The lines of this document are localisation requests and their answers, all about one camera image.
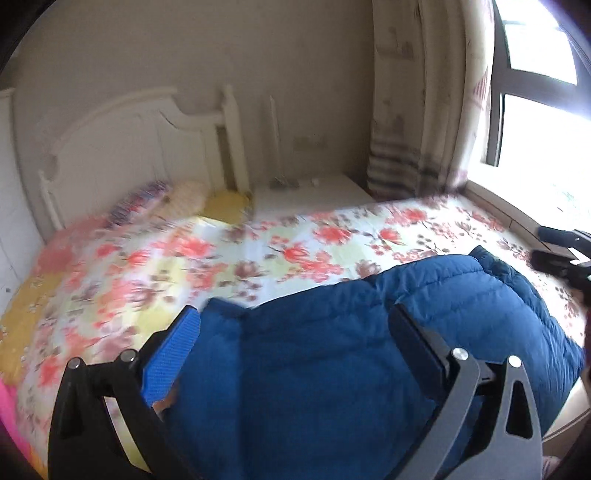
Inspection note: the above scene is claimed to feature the blue puffer jacket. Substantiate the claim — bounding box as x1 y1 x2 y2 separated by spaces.
165 247 584 479

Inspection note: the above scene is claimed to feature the pink cloth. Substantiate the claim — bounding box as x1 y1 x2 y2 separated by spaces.
0 382 38 479

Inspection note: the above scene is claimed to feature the floral bed quilt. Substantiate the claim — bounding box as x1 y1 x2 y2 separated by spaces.
1 196 583 474

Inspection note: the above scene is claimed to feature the blue red floral pillow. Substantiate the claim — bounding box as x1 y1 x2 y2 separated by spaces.
106 180 171 228

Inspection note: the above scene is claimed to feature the striped beige curtain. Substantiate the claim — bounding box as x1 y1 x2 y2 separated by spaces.
367 0 495 200

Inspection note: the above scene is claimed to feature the peach patterned pillow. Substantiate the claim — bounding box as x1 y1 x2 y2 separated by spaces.
157 180 211 221

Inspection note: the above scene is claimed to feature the yellow pillow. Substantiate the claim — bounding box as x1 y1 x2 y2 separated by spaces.
200 190 252 225

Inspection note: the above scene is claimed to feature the white nightstand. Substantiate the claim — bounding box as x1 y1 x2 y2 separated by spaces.
252 174 374 220

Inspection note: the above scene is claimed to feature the white headboard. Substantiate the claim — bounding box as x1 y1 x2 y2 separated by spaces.
39 85 250 230

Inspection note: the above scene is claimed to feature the dark window frame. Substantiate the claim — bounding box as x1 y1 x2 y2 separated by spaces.
485 1 590 166

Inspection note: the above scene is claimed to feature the wall power socket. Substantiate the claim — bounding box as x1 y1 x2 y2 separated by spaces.
293 135 329 152

